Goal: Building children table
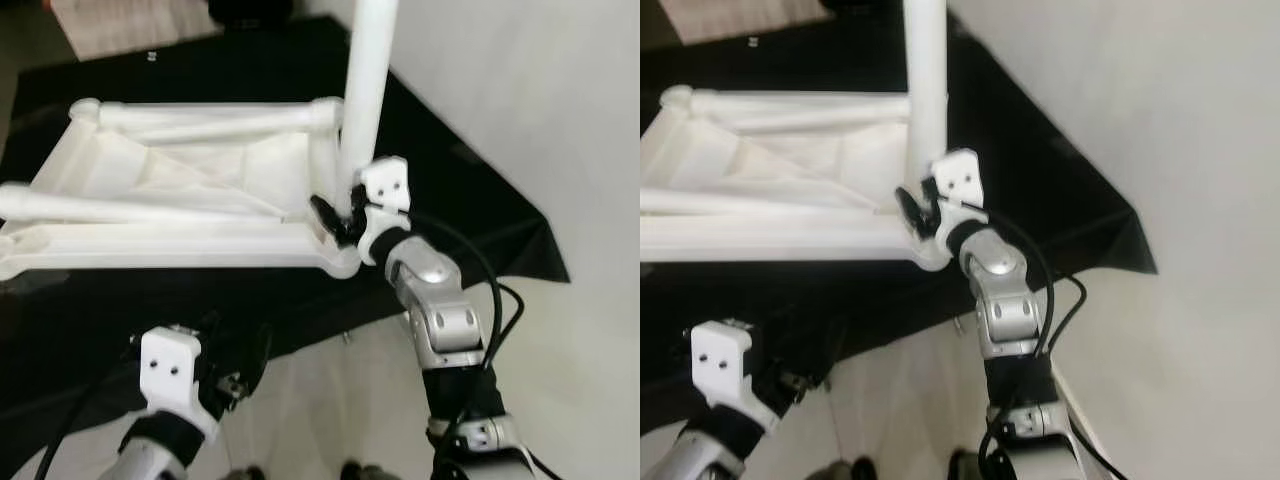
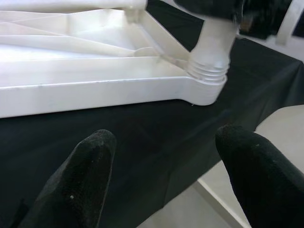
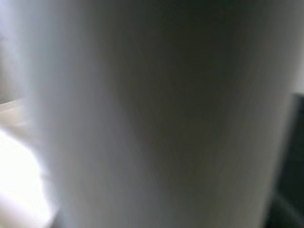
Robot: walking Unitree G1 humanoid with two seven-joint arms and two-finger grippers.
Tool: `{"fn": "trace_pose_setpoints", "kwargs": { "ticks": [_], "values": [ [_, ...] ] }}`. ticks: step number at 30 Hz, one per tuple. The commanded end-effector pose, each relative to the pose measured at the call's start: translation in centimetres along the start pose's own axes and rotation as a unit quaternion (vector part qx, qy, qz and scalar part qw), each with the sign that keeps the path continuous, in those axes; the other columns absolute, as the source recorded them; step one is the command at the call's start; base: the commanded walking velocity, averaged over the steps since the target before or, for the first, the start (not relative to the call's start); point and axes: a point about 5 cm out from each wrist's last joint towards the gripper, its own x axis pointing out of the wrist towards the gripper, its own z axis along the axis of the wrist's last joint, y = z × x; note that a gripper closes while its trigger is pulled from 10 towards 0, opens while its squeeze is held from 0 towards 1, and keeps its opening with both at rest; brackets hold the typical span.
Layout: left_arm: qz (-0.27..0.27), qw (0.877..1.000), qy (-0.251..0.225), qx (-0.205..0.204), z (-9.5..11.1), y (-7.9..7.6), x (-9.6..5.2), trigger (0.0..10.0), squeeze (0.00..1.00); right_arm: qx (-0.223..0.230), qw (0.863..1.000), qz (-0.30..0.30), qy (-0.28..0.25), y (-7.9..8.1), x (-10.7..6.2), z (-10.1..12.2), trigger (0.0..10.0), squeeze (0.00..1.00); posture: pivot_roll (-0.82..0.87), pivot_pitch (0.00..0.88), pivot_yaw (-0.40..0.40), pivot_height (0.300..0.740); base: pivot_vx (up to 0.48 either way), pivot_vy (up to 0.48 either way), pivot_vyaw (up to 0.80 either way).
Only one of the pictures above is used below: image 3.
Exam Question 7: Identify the black tablecloth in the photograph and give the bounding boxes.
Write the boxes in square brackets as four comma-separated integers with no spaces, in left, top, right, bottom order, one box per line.
[268,92,304,228]

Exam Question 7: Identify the white plastic table leg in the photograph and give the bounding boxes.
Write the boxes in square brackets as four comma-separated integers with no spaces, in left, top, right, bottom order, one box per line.
[9,0,304,228]

